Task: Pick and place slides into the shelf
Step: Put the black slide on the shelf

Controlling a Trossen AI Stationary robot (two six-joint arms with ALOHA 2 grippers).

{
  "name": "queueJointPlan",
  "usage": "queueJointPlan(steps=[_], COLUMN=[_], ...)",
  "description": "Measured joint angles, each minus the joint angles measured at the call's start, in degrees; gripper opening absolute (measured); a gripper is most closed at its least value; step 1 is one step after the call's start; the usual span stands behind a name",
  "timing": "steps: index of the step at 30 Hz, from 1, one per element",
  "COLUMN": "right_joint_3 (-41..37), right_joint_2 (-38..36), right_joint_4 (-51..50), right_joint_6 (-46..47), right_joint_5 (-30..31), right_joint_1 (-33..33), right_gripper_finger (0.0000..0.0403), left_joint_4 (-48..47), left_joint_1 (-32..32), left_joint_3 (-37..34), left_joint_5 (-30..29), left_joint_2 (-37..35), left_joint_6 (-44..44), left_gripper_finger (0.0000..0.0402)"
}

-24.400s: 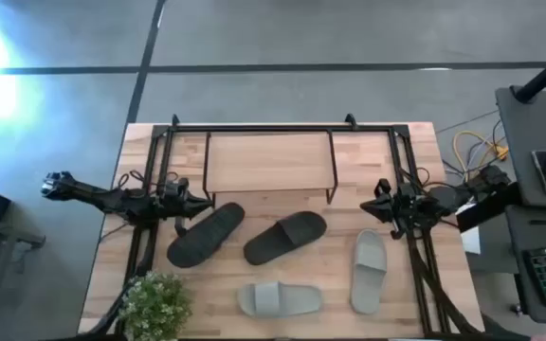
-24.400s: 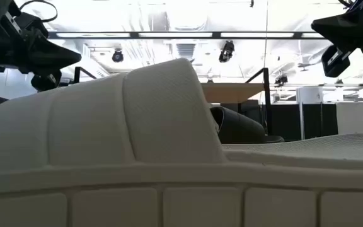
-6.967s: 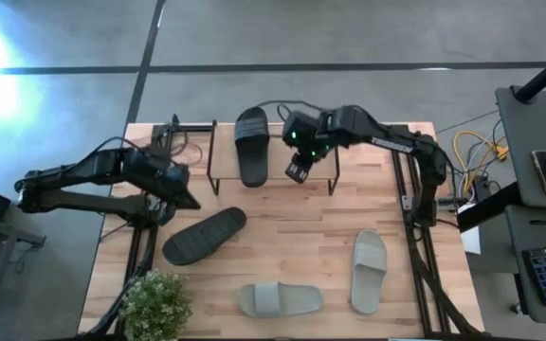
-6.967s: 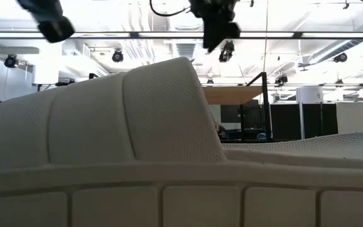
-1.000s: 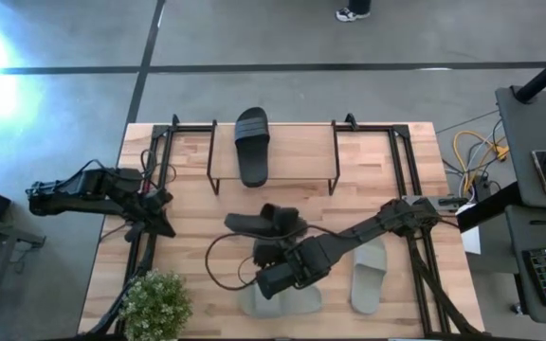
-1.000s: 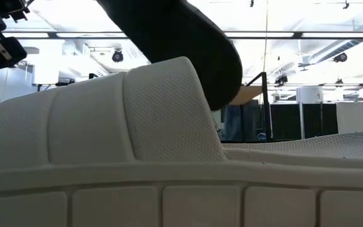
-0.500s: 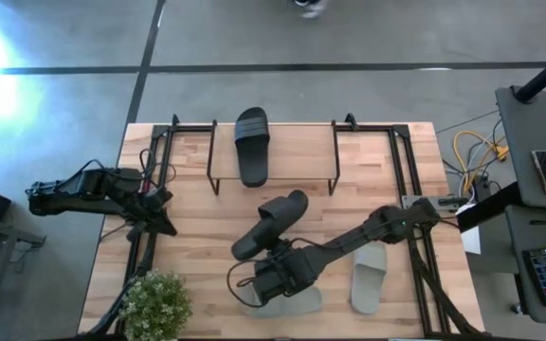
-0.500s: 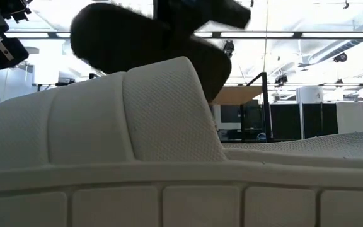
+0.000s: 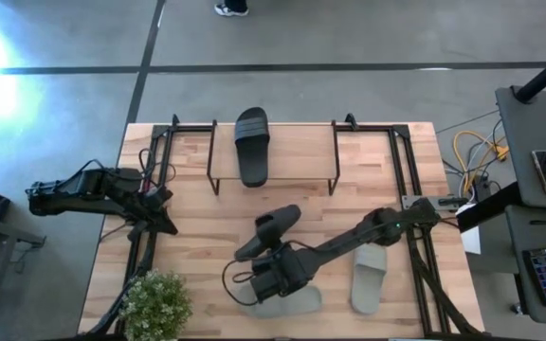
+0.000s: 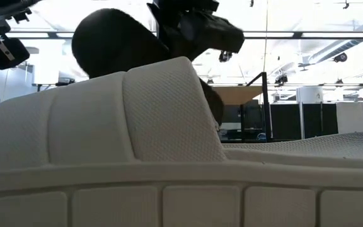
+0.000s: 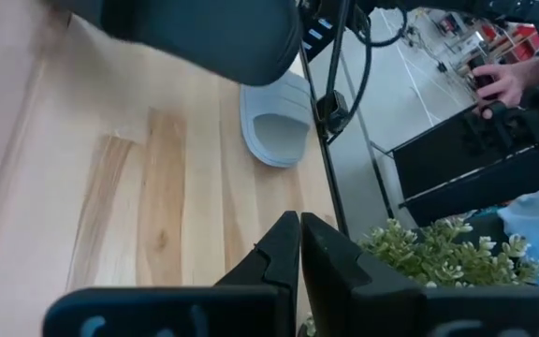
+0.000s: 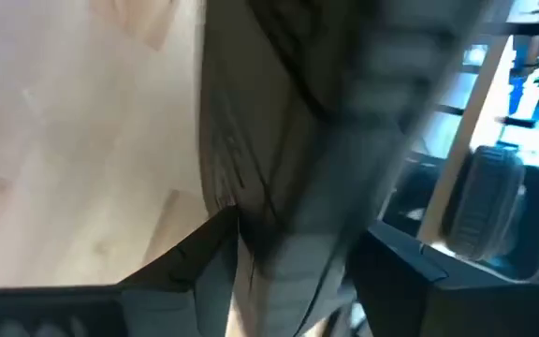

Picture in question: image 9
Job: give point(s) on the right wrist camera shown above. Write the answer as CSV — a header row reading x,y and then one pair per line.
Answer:
x,y
264,274

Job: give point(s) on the black rubber slide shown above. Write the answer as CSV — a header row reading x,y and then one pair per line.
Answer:
x,y
278,222
252,161

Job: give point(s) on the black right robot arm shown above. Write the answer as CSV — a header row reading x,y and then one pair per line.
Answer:
x,y
349,237

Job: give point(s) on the person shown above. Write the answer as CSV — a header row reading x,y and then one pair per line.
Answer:
x,y
235,5

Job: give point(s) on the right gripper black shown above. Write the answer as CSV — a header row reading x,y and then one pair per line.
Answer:
x,y
273,288

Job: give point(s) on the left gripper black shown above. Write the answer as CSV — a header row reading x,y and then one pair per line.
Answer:
x,y
150,203

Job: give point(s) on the small green potted plant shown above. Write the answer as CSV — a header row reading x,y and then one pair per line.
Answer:
x,y
154,308

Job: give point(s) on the black diagonal bar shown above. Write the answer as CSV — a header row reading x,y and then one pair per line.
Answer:
x,y
486,208

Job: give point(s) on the black metal table frame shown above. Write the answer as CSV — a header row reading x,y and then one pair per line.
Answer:
x,y
192,128

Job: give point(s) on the grey rubber slide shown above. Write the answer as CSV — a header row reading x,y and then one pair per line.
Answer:
x,y
301,303
368,284

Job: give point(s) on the grey keyboard tray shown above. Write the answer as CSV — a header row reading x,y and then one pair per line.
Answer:
x,y
519,246

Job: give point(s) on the black power strip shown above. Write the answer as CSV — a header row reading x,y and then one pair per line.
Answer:
x,y
481,187

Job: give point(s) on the black round pole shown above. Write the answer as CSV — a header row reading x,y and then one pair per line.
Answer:
x,y
545,76

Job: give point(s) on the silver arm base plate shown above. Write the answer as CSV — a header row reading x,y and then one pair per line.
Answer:
x,y
410,202

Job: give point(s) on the white box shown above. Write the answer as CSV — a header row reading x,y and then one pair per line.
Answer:
x,y
471,239

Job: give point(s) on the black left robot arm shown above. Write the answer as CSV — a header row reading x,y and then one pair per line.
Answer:
x,y
64,199

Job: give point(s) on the wooden shelf with black legs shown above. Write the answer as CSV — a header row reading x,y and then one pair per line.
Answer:
x,y
301,151

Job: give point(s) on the grey desk top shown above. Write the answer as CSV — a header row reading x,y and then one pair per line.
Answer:
x,y
529,128

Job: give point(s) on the black table clamp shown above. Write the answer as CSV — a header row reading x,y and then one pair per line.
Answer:
x,y
175,120
351,121

